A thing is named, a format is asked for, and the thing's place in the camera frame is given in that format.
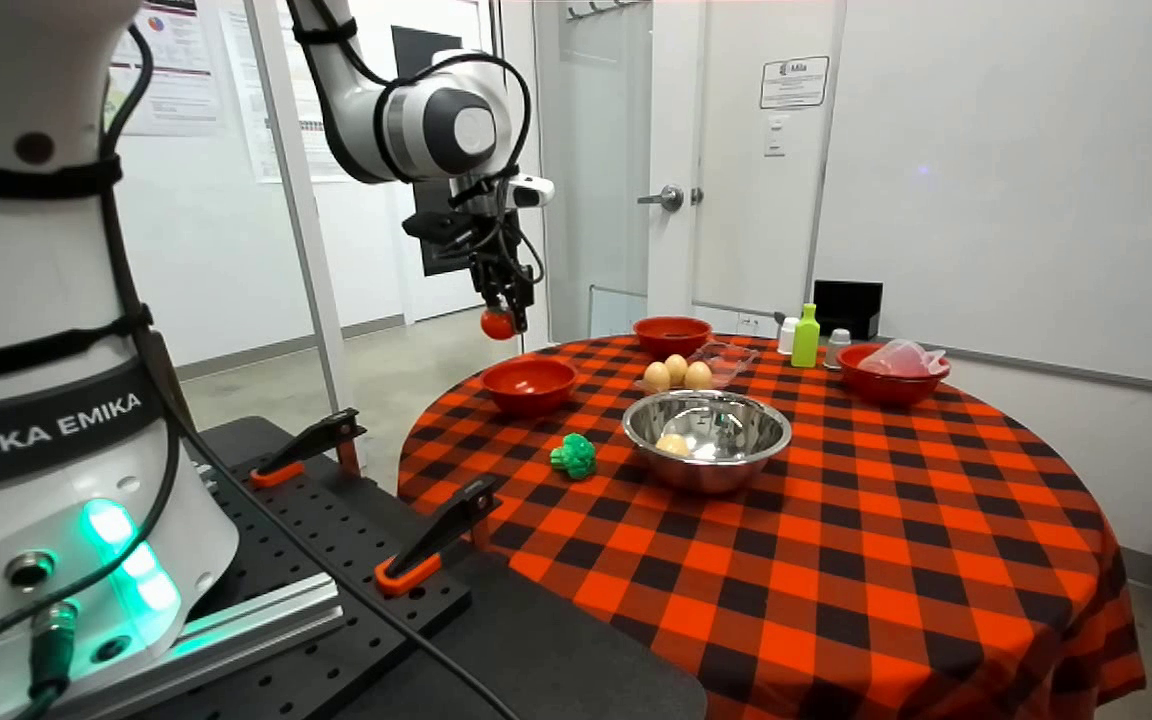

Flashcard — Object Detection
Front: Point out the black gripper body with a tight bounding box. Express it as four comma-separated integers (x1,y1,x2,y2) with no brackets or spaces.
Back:
400,174,547,301

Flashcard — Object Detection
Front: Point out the red tomato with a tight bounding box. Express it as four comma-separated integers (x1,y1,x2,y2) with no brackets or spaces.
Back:
474,306,527,345

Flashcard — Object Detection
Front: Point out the empty red bowl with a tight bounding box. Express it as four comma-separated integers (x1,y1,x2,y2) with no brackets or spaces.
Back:
474,353,584,421

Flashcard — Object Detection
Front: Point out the small red bowl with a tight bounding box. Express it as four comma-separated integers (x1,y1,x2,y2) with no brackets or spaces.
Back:
633,314,716,365

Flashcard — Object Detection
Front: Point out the steel mixing bowl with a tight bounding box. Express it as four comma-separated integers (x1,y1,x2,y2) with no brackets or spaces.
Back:
618,386,797,501

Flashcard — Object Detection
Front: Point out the red bowl with plastic bag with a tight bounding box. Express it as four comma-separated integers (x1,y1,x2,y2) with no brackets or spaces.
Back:
836,342,954,412

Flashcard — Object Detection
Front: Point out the green broccoli toy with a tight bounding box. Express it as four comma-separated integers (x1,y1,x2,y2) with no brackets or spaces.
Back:
543,429,598,484

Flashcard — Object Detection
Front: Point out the white metal pole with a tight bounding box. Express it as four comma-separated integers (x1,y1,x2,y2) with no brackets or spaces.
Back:
240,0,354,421

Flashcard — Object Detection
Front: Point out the clear plastic container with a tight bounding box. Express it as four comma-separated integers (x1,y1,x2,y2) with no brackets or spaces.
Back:
693,338,767,393

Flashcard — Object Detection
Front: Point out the black orange clamp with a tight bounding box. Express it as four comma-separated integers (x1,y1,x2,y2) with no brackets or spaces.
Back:
246,406,371,495
371,474,507,601

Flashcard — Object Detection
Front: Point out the green squeeze bottle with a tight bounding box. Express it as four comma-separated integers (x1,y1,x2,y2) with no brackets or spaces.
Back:
789,301,825,374

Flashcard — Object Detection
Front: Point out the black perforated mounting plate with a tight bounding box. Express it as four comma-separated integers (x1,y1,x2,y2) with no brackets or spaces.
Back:
133,412,712,720

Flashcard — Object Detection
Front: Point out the black box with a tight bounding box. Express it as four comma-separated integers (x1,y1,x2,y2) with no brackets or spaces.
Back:
813,278,888,345

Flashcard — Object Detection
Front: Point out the white door sign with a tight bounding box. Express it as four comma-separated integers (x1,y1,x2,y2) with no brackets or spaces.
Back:
755,54,833,117

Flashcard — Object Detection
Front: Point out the pink plastic bag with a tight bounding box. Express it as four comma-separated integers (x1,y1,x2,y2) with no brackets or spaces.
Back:
854,338,948,379

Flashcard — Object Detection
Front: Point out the red black checkered tablecloth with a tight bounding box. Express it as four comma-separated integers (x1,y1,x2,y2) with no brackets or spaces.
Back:
393,329,1152,720

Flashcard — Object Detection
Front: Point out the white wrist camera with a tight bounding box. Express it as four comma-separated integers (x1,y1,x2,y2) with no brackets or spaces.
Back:
502,174,560,213

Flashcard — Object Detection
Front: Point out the silver door handle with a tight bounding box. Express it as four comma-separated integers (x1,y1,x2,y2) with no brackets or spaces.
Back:
635,186,693,215

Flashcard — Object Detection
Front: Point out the wall poster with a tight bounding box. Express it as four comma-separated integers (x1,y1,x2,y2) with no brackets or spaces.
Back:
101,0,227,141

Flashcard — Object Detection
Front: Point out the aluminium rail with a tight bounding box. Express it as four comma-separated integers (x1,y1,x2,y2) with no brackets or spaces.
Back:
60,571,352,720

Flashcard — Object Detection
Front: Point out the green cable plug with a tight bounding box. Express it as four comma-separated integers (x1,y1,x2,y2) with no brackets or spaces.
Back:
23,601,83,715

